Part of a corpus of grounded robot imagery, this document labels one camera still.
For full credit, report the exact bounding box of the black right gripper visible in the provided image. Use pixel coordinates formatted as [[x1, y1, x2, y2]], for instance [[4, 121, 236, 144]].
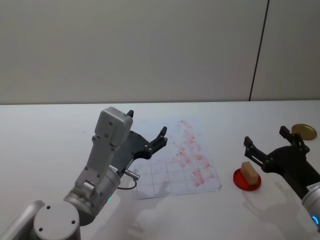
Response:
[[243, 125, 320, 199]]

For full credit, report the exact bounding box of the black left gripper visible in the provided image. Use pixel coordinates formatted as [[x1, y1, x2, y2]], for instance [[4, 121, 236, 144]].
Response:
[[109, 109, 168, 176]]

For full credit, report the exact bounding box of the gold round lid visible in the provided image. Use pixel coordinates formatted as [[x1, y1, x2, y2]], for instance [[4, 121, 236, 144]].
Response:
[[291, 123, 318, 142]]

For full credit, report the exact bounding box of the tan wooden block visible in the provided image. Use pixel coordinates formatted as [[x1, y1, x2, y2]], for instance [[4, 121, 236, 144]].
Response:
[[240, 161, 259, 187]]

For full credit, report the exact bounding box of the red round lid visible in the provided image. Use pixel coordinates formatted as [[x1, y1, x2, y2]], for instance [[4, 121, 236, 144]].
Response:
[[232, 167, 262, 193]]

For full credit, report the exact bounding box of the clear sheet with red smears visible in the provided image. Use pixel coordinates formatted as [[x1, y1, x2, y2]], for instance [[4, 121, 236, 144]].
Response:
[[131, 116, 223, 201]]

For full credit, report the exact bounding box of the thin dark cable silver plug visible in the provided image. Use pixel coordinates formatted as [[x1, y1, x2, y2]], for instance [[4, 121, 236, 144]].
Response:
[[116, 168, 141, 190]]

